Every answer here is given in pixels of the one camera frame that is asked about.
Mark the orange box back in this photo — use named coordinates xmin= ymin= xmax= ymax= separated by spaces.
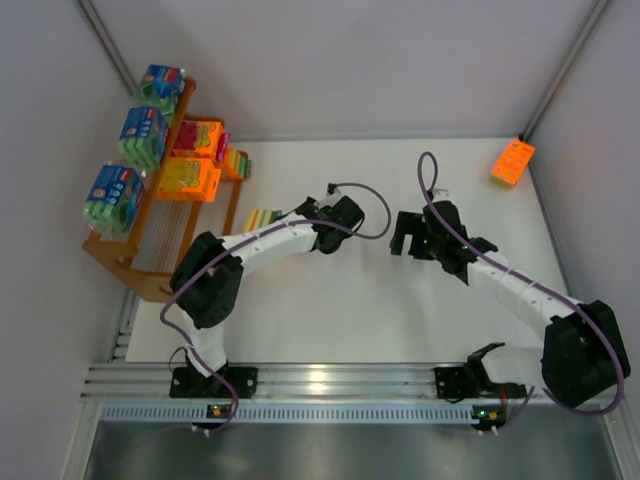
xmin=243 ymin=209 xmax=282 ymax=233

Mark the orange green box yellow sponge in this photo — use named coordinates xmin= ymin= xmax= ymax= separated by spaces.
xmin=222 ymin=146 xmax=252 ymax=180

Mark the pink scrubber sponge box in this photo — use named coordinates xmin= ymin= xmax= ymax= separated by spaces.
xmin=171 ymin=120 xmax=230 ymax=163

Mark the blue green sponge pack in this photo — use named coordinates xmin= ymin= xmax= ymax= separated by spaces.
xmin=133 ymin=64 xmax=185 ymax=124
xmin=83 ymin=164 xmax=146 ymax=234
xmin=117 ymin=106 xmax=169 ymax=170

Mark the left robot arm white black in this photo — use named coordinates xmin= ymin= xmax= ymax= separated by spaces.
xmin=170 ymin=193 xmax=365 ymax=398

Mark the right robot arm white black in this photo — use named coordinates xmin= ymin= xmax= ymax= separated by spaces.
xmin=390 ymin=199 xmax=631 ymax=409

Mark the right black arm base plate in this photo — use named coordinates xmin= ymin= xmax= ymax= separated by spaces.
xmin=433 ymin=366 xmax=527 ymax=402

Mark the aluminium mounting rail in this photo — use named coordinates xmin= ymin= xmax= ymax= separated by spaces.
xmin=81 ymin=362 xmax=439 ymax=402

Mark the orange three-tier wire shelf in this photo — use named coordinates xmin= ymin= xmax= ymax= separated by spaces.
xmin=82 ymin=75 xmax=250 ymax=304

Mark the slotted grey cable duct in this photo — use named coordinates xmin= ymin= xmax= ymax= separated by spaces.
xmin=100 ymin=402 xmax=502 ymax=425

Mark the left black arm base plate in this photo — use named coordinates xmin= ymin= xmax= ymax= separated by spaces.
xmin=169 ymin=366 xmax=258 ymax=399

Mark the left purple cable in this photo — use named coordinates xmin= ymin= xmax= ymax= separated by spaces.
xmin=159 ymin=182 xmax=393 ymax=435

